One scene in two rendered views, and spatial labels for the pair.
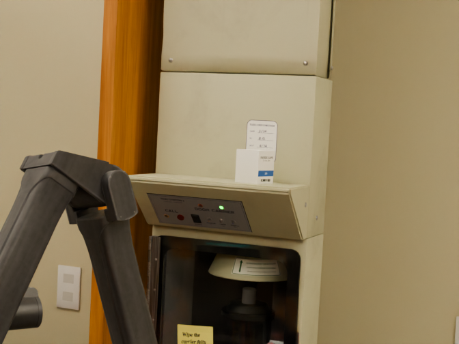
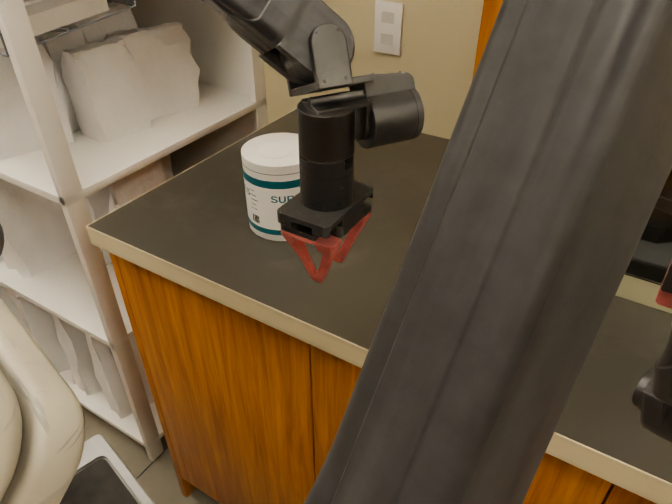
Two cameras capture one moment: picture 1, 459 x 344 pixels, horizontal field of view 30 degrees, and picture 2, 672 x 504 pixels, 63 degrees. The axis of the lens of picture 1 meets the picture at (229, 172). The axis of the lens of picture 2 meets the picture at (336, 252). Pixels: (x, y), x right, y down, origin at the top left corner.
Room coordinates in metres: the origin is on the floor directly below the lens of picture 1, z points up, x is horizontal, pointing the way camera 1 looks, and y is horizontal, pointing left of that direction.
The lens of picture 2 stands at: (0.93, 0.31, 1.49)
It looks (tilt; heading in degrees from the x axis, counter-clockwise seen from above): 36 degrees down; 9
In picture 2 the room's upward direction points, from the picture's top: straight up
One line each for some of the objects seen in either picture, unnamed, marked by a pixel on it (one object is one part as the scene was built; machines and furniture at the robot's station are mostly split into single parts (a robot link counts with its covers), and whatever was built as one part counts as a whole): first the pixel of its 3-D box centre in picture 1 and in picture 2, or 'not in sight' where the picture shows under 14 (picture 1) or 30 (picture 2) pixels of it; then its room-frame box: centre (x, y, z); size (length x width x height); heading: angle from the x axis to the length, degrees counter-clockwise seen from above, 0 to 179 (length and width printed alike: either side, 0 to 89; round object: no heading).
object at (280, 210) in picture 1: (216, 207); not in sight; (1.58, 0.02, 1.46); 0.32 x 0.11 x 0.10; 68
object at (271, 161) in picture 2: not in sight; (282, 186); (1.75, 0.54, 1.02); 0.13 x 0.13 x 0.15
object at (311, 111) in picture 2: not in sight; (331, 127); (1.44, 0.40, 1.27); 0.07 x 0.06 x 0.07; 126
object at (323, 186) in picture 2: not in sight; (326, 183); (1.43, 0.41, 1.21); 0.10 x 0.07 x 0.07; 158
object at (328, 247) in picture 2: not in sight; (323, 242); (1.43, 0.41, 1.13); 0.07 x 0.07 x 0.09; 68
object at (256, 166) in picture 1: (255, 166); not in sight; (1.55, -0.05, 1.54); 0.05 x 0.05 x 0.06; 53
